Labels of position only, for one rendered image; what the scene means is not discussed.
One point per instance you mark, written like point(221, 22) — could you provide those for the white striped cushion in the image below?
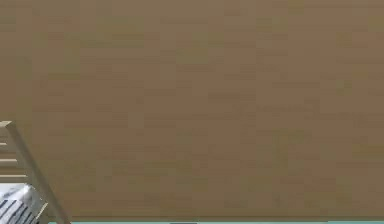
point(18, 203)

